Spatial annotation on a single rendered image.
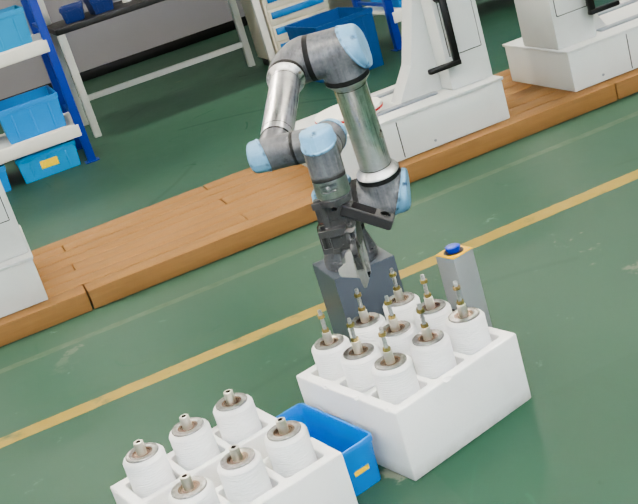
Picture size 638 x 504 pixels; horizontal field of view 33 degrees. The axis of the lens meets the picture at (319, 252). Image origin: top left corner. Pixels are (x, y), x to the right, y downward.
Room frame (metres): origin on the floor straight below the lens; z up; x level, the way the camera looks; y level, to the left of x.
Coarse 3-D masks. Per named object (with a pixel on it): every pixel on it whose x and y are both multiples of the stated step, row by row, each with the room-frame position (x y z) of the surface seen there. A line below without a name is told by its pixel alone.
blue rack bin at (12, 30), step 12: (0, 12) 7.05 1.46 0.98; (12, 12) 6.59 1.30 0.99; (0, 24) 6.57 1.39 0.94; (12, 24) 6.59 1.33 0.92; (24, 24) 6.61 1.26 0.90; (0, 36) 6.57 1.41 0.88; (12, 36) 6.59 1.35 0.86; (24, 36) 6.60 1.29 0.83; (0, 48) 6.56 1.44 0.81; (12, 48) 6.59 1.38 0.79
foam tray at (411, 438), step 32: (480, 352) 2.26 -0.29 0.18; (512, 352) 2.29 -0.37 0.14; (320, 384) 2.34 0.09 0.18; (448, 384) 2.18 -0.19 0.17; (480, 384) 2.22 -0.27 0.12; (512, 384) 2.27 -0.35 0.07; (352, 416) 2.25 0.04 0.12; (384, 416) 2.14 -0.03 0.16; (416, 416) 2.12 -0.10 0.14; (448, 416) 2.17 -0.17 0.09; (480, 416) 2.21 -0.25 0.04; (384, 448) 2.17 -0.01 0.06; (416, 448) 2.11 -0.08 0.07; (448, 448) 2.15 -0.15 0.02; (416, 480) 2.10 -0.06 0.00
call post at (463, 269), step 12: (468, 252) 2.56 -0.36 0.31; (444, 264) 2.57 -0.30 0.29; (456, 264) 2.53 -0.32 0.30; (468, 264) 2.55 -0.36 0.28; (444, 276) 2.58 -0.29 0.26; (456, 276) 2.54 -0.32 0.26; (468, 276) 2.55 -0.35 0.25; (444, 288) 2.59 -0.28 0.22; (468, 288) 2.54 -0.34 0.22; (480, 288) 2.56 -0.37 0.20; (456, 300) 2.56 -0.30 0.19; (468, 300) 2.54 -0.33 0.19; (480, 300) 2.56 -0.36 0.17
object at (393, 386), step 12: (408, 360) 2.19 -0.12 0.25; (372, 372) 2.19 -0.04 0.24; (384, 372) 2.17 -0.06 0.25; (396, 372) 2.16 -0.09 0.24; (408, 372) 2.17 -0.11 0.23; (384, 384) 2.17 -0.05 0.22; (396, 384) 2.15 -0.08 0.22; (408, 384) 2.16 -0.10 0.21; (384, 396) 2.17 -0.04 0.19; (396, 396) 2.16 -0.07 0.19; (408, 396) 2.16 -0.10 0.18
